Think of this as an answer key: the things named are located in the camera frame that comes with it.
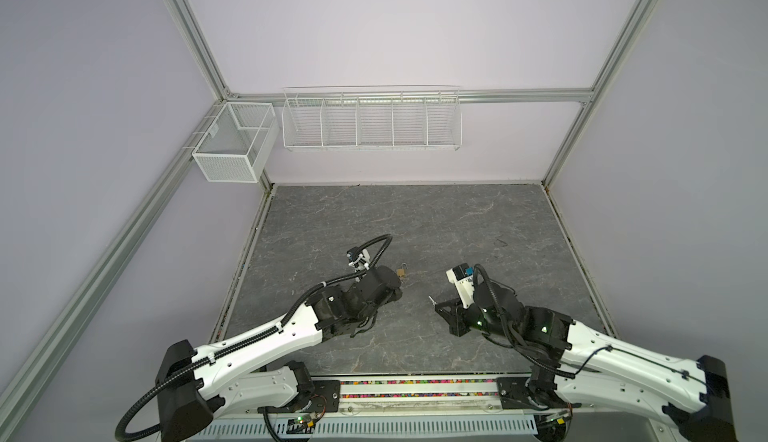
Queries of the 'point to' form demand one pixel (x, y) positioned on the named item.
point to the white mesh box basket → (239, 143)
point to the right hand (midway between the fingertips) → (436, 311)
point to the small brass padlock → (402, 272)
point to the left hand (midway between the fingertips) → (392, 285)
